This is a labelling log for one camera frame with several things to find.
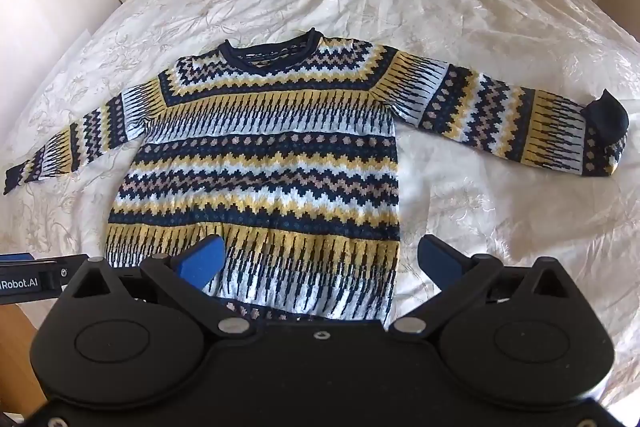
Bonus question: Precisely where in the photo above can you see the white floral bed duvet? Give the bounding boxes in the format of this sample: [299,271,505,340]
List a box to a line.
[1,0,639,425]

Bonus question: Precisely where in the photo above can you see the navy yellow patterned knit sweater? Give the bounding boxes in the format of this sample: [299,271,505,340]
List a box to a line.
[4,30,629,321]

